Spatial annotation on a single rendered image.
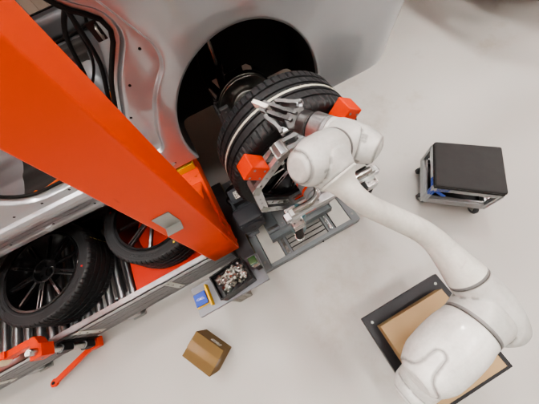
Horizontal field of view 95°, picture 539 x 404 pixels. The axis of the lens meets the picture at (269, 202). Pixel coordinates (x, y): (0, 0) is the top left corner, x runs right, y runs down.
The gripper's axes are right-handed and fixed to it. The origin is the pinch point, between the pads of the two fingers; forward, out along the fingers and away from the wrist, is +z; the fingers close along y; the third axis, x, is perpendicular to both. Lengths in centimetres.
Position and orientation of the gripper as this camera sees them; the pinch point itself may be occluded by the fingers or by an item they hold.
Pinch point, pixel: (261, 106)
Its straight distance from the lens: 89.5
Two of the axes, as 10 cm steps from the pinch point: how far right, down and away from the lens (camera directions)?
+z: -7.5, -4.7, 4.6
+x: -3.9, -2.6, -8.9
